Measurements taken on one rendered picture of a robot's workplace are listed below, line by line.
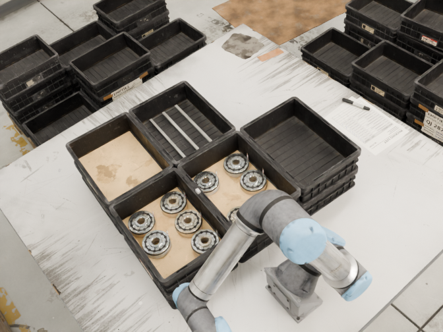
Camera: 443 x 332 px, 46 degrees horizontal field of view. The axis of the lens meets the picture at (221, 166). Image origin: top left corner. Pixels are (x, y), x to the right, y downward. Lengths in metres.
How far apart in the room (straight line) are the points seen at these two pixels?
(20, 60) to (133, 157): 1.52
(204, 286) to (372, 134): 1.20
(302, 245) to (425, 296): 1.55
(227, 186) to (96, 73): 1.45
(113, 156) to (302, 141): 0.80
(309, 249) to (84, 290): 1.02
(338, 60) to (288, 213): 2.19
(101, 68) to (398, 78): 1.75
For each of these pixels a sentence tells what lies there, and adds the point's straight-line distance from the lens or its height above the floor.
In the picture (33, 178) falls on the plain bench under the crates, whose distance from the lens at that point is 2.49.
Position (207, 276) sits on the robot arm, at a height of 1.13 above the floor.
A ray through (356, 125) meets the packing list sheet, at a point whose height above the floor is 0.70.
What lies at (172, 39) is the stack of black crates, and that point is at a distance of 3.53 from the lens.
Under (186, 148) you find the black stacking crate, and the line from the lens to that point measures 2.20.
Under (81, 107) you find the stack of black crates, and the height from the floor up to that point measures 0.27.
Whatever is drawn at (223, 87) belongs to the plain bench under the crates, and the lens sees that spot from 2.62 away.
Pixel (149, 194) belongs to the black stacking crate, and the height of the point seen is 0.88.
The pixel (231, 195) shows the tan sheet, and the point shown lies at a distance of 2.01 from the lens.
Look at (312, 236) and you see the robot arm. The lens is 1.32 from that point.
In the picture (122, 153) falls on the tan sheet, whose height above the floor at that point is 0.83.
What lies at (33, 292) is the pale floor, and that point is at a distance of 3.02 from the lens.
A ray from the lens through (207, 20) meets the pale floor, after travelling 4.31.
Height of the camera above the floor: 2.46
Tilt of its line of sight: 51 degrees down
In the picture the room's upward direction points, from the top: 9 degrees counter-clockwise
